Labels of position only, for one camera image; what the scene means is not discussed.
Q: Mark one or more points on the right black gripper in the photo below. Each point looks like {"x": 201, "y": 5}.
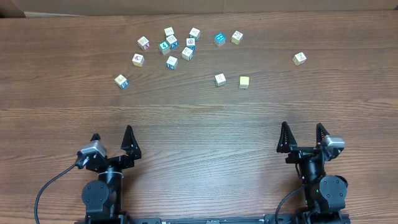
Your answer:
{"x": 300, "y": 153}

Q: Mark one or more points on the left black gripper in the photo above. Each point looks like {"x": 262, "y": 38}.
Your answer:
{"x": 131, "y": 151}

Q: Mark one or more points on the yellow wooden block S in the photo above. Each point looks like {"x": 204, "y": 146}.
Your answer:
{"x": 243, "y": 82}

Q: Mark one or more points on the wooden block yellow side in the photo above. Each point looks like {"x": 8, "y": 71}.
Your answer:
{"x": 138, "y": 60}

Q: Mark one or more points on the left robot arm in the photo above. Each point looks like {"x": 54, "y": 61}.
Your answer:
{"x": 103, "y": 197}

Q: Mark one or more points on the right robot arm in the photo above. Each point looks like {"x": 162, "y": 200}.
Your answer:
{"x": 324, "y": 194}

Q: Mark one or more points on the wooden block blue five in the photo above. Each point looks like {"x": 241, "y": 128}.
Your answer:
{"x": 121, "y": 81}

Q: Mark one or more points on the wooden block blue P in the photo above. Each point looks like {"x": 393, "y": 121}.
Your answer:
{"x": 172, "y": 62}

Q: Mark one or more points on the wooden block green letter I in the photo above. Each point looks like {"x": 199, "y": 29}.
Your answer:
{"x": 220, "y": 79}

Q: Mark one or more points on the wooden block red letter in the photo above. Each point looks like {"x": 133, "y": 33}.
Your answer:
{"x": 143, "y": 43}

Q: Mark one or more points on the wooden block green four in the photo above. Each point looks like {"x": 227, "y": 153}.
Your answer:
{"x": 164, "y": 47}

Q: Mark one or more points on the wooden block letter L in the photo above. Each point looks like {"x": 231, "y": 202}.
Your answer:
{"x": 187, "y": 53}

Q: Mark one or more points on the wooden block blue X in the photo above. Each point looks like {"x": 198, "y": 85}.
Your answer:
{"x": 172, "y": 40}

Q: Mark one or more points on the wooden block yellow edge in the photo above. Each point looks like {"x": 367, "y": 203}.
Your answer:
{"x": 237, "y": 37}

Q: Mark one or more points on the plain top wooden block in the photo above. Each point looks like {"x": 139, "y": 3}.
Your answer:
{"x": 169, "y": 31}

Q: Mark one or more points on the wooden block blue side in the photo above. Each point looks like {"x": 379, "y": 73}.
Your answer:
{"x": 190, "y": 43}

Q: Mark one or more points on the blue top wooden block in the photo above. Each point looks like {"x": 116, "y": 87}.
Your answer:
{"x": 219, "y": 39}

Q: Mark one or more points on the wooden block far blue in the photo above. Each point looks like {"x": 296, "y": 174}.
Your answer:
{"x": 194, "y": 33}

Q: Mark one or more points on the cardboard backdrop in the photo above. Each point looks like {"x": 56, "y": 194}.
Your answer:
{"x": 42, "y": 8}

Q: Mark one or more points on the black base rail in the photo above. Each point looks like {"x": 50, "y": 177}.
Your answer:
{"x": 266, "y": 219}

